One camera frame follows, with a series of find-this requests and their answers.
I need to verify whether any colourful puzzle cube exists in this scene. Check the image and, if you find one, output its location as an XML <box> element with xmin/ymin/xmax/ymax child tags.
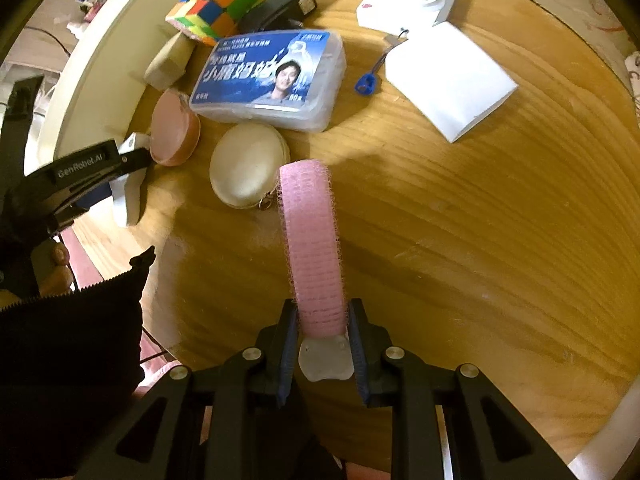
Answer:
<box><xmin>165</xmin><ymin>0</ymin><xmax>262</xmax><ymax>47</ymax></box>

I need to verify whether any round beige pouch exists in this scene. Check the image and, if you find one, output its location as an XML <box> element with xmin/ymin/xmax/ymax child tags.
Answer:
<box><xmin>209</xmin><ymin>122</ymin><xmax>291</xmax><ymax>210</ymax></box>

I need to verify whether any white power bank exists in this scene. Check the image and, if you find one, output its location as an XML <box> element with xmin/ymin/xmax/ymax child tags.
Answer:
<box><xmin>385</xmin><ymin>22</ymin><xmax>518</xmax><ymax>143</ymax></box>

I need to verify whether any black power adapter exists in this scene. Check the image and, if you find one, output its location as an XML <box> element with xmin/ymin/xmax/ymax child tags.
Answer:
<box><xmin>238</xmin><ymin>0</ymin><xmax>318</xmax><ymax>34</ymax></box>

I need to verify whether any pink hair roller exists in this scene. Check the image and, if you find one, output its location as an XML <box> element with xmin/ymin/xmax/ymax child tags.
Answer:
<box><xmin>280</xmin><ymin>159</ymin><xmax>354</xmax><ymax>382</ymax></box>

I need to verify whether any beige rectangular eraser block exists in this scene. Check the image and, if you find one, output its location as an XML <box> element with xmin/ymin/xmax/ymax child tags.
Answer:
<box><xmin>143</xmin><ymin>32</ymin><xmax>195</xmax><ymax>91</ymax></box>

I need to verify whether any blue label floss box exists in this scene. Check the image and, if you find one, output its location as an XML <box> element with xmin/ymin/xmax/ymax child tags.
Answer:
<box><xmin>190</xmin><ymin>29</ymin><xmax>346</xmax><ymax>132</ymax></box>

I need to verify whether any white plastic clip holder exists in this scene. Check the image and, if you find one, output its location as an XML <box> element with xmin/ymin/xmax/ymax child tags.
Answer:
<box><xmin>110</xmin><ymin>132</ymin><xmax>150</xmax><ymax>228</ymax></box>

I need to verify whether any person's left hand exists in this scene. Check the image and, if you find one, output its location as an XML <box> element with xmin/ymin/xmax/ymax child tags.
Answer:
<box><xmin>32</xmin><ymin>240</ymin><xmax>74</xmax><ymax>297</ymax></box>

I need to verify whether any blue camera strap tag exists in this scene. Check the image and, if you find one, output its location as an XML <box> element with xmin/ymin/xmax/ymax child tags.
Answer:
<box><xmin>354</xmin><ymin>28</ymin><xmax>409</xmax><ymax>96</ymax></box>

